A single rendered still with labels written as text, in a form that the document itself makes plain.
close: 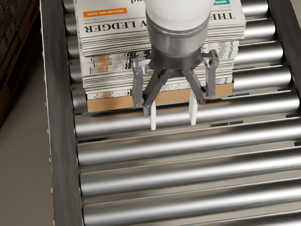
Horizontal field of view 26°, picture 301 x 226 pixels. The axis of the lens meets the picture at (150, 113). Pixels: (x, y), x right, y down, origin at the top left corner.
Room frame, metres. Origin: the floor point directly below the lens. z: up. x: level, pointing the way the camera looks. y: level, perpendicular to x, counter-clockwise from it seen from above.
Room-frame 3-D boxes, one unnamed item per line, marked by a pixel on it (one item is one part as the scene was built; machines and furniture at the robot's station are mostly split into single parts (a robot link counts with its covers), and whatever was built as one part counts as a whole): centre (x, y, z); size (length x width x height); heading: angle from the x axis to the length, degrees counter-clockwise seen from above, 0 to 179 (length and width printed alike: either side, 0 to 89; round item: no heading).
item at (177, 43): (0.62, -0.04, 1.16); 0.09 x 0.09 x 0.06
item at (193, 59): (0.62, -0.04, 1.09); 0.08 x 0.07 x 0.09; 98
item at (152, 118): (0.62, 0.00, 0.94); 0.03 x 0.01 x 0.07; 8
